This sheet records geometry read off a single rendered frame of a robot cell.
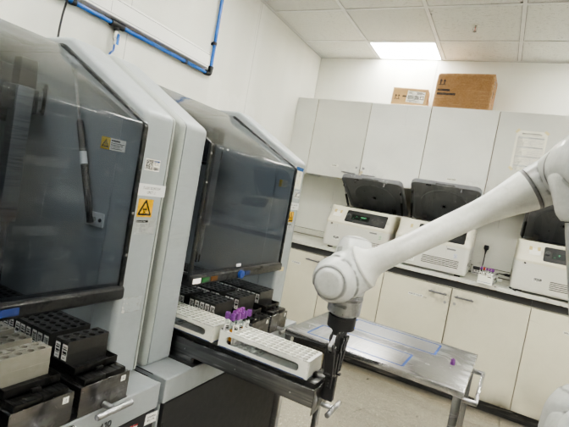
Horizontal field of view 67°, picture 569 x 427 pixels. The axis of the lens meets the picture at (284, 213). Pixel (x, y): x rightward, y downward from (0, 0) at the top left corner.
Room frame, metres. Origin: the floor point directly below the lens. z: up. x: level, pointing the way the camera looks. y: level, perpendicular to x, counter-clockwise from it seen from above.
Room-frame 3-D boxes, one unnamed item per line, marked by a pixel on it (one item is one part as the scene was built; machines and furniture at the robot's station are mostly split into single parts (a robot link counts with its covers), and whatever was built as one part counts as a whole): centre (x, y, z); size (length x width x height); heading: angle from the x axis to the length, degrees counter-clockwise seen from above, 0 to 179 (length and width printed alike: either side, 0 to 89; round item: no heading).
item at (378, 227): (3.78, -0.74, 1.22); 0.62 x 0.56 x 0.64; 151
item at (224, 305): (1.50, 0.16, 0.85); 0.12 x 0.02 x 0.06; 154
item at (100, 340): (1.00, 0.41, 0.85); 0.12 x 0.02 x 0.06; 154
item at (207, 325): (1.38, 0.26, 0.83); 0.30 x 0.10 x 0.06; 63
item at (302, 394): (1.30, 0.10, 0.78); 0.73 x 0.14 x 0.09; 63
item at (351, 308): (1.14, -0.20, 1.03); 0.09 x 0.09 x 0.06
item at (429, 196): (3.52, -1.26, 1.24); 0.62 x 0.56 x 0.69; 154
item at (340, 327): (1.14, -0.20, 0.96); 0.08 x 0.07 x 0.09; 153
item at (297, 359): (1.23, -0.03, 0.83); 0.30 x 0.10 x 0.06; 63
